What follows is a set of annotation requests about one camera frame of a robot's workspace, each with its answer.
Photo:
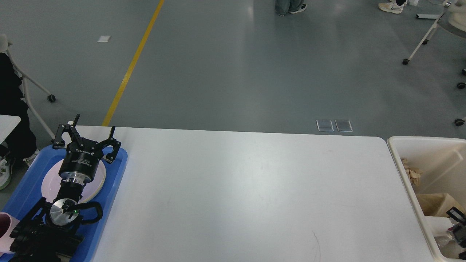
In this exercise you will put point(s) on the white paper cup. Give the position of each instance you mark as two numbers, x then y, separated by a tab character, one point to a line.
451	250

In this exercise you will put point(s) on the clear floor plate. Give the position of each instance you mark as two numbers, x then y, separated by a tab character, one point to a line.
344	125
325	125

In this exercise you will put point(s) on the person in black pants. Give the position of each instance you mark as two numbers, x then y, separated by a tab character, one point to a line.
20	143

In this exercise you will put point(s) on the right clear floor plate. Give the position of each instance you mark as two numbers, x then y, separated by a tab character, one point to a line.
344	125

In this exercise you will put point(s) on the white plastic bin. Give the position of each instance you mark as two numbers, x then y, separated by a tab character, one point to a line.
443	161

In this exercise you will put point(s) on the aluminium foil tray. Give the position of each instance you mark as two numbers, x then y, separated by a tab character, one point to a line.
443	240

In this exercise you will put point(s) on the pink plate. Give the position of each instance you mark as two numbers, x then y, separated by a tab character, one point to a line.
51	183

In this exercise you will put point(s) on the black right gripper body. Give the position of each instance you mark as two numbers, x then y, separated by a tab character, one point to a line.
459	234

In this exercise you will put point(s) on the person in blue jeans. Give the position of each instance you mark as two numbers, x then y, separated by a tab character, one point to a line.
283	7

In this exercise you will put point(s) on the white paper on floor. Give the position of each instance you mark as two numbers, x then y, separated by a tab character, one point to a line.
104	38

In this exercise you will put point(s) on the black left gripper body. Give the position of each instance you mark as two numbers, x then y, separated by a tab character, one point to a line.
80	163

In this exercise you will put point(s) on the blue plastic tray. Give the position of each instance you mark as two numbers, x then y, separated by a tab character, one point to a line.
28	192

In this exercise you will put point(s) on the white side table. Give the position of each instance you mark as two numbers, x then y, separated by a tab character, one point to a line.
7	125

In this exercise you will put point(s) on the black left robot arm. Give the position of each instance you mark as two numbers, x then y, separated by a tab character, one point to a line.
49	231

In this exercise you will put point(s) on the left clear floor plate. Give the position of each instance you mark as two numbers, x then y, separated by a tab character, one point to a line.
325	125

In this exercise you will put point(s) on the small brown paper bag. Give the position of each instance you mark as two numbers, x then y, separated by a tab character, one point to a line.
437	204

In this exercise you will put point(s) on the white wheeled chair right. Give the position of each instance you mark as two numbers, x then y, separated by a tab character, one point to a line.
451	20

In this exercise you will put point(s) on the white bowl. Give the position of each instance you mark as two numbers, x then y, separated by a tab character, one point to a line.
438	226

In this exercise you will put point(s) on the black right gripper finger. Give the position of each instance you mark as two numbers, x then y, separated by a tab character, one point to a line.
456	214

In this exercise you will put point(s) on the crumpled paper scraps in bin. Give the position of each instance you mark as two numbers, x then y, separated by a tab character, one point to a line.
414	174

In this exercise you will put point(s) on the pink ribbed mug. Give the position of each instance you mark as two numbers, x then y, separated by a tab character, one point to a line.
7	225

